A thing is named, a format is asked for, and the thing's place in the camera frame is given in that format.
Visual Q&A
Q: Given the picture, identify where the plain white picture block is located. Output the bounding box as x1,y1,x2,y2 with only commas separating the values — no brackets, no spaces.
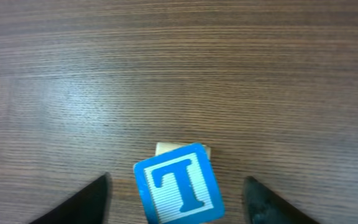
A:
155,142,211,159

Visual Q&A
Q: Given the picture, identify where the white block red trim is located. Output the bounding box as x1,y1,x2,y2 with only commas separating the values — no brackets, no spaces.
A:
133,143,225,224

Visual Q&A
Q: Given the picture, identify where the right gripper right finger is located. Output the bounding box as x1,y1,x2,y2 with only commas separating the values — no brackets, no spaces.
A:
242,176,318,224

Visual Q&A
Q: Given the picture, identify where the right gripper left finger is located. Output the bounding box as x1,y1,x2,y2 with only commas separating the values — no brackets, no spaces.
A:
30,172,111,224

